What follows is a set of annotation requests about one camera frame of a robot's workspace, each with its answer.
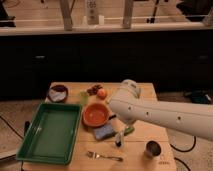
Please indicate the right wooden post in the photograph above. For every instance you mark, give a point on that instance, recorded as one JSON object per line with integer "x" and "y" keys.
{"x": 127, "y": 15}

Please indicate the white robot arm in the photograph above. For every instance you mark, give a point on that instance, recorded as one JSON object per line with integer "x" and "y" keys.
{"x": 193, "y": 119}

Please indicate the metal cup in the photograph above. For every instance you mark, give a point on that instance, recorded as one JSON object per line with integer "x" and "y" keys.
{"x": 152, "y": 149}

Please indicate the light green toy vegetable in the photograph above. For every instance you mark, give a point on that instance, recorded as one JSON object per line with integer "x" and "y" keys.
{"x": 83, "y": 98}

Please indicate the silver fork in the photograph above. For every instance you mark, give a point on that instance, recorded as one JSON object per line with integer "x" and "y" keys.
{"x": 95, "y": 155}

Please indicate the green plastic tray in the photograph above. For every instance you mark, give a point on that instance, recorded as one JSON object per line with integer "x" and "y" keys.
{"x": 51, "y": 136}

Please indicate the orange bowl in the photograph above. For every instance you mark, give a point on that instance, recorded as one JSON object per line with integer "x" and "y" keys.
{"x": 95, "y": 115}

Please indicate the orange fruit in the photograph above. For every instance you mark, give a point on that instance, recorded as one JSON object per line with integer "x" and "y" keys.
{"x": 102, "y": 93}

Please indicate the blue sponge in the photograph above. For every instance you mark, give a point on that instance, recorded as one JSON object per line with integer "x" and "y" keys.
{"x": 104, "y": 132}

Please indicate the dark bowl with white cloth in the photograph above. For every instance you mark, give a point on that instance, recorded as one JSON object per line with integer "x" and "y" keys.
{"x": 57, "y": 94}

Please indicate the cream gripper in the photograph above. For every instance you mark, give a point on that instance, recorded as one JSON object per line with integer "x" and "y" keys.
{"x": 128, "y": 125}

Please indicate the dark red grapes bunch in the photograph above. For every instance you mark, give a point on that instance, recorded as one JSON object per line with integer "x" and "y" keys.
{"x": 94, "y": 89}

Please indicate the white-handled black dish brush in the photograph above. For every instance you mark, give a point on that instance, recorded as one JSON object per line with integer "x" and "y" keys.
{"x": 119, "y": 138}

